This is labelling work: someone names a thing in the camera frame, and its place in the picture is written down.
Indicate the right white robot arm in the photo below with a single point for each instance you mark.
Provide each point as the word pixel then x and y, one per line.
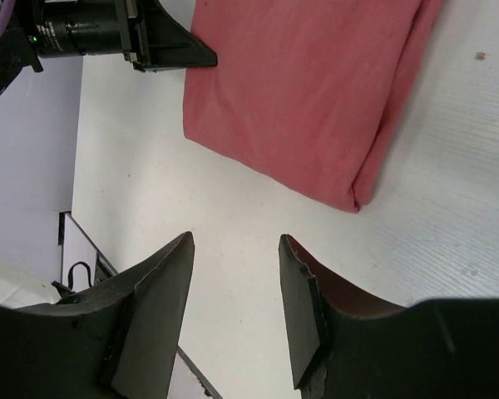
pixel 21 282

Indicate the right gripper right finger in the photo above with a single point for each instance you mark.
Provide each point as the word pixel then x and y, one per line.
pixel 345 342

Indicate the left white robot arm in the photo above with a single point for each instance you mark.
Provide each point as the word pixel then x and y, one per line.
pixel 16 51

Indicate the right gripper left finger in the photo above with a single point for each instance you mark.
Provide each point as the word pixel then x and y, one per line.
pixel 117 339

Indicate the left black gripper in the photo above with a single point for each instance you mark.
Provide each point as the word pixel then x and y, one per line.
pixel 143 32

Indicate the red t shirt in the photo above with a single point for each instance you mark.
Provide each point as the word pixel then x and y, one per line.
pixel 308 93

